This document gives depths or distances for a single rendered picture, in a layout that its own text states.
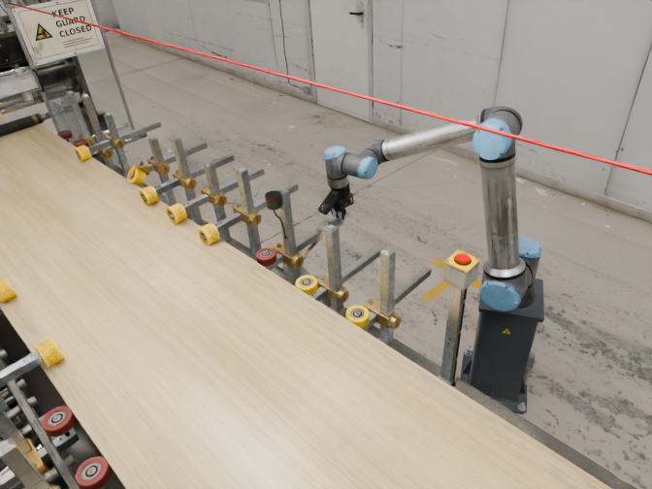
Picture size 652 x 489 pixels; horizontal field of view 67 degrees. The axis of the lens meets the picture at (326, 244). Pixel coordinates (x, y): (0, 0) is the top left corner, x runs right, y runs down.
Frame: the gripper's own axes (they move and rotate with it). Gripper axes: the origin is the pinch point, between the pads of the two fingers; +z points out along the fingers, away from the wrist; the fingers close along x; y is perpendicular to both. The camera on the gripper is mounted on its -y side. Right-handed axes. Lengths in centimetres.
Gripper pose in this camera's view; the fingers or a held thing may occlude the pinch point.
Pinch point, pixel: (339, 223)
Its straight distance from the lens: 222.8
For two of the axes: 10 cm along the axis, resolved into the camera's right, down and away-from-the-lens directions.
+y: 7.1, -4.9, 5.1
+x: -7.0, -3.8, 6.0
